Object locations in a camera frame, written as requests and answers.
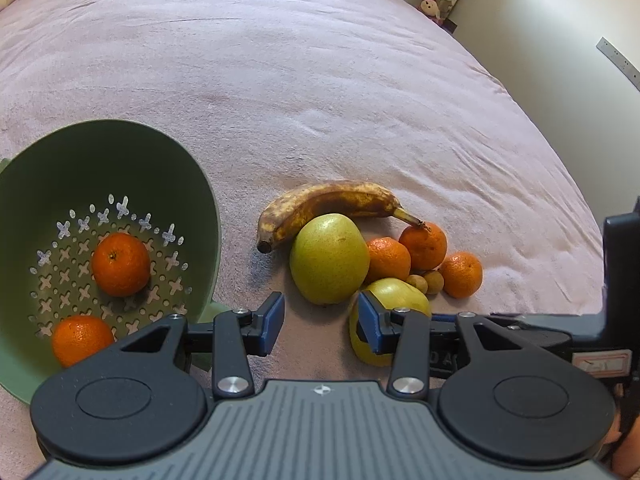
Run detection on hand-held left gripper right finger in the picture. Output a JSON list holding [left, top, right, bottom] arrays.
[[356, 290, 531, 400]]

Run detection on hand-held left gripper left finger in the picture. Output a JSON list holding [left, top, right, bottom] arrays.
[[117, 291, 286, 400]]

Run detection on yellow pear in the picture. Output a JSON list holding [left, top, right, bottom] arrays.
[[348, 277, 432, 367]]

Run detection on mandarin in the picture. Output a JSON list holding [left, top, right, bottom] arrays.
[[398, 221, 448, 271], [366, 237, 412, 283], [91, 232, 151, 298], [51, 315, 116, 368], [439, 251, 484, 299]]

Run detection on green pear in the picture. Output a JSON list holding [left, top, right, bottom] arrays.
[[289, 213, 371, 306]]

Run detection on spotted ripe banana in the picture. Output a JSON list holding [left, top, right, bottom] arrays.
[[257, 180, 426, 254]]

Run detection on green colander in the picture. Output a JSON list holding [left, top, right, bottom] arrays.
[[0, 119, 236, 406]]

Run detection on person's right forearm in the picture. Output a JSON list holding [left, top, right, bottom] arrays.
[[612, 400, 640, 480]]

